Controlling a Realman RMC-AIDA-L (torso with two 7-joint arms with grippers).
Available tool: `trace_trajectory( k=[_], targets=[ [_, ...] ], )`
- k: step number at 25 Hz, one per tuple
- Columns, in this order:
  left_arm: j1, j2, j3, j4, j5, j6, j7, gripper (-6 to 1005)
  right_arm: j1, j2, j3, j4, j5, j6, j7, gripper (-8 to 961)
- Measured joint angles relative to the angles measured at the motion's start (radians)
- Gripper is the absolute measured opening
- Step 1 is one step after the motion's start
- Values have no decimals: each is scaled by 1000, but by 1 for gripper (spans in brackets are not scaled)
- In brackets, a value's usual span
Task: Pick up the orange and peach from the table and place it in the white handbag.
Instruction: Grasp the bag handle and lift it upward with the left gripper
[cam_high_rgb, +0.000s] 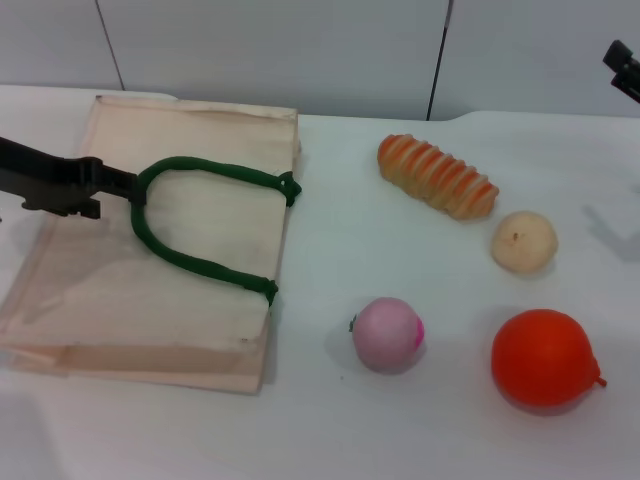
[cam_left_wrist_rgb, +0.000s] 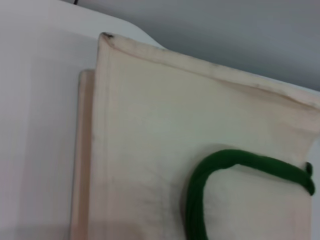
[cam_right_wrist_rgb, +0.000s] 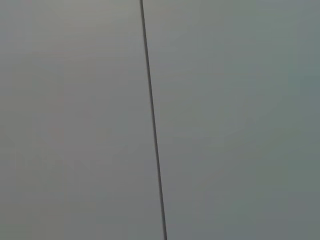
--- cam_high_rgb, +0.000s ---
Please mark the striped toy bread loaf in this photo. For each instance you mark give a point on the striped toy bread loaf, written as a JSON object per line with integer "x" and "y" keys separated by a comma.
{"x": 435, "y": 175}

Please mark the pale yellow toy pear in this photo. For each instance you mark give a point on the pale yellow toy pear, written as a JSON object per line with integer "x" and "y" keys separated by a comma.
{"x": 522, "y": 242}

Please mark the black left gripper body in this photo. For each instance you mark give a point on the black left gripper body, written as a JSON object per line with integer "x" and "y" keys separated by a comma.
{"x": 35, "y": 175}

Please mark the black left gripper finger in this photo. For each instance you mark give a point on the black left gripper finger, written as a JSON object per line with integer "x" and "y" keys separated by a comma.
{"x": 110, "y": 182}
{"x": 75, "y": 207}

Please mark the orange toy fruit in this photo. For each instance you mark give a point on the orange toy fruit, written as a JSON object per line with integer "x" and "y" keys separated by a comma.
{"x": 542, "y": 357}

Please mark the pink toy peach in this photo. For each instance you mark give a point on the pink toy peach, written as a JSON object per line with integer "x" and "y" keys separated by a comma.
{"x": 385, "y": 335}

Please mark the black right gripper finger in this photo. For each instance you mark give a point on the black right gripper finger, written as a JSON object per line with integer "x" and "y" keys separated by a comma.
{"x": 630, "y": 87}
{"x": 620, "y": 54}

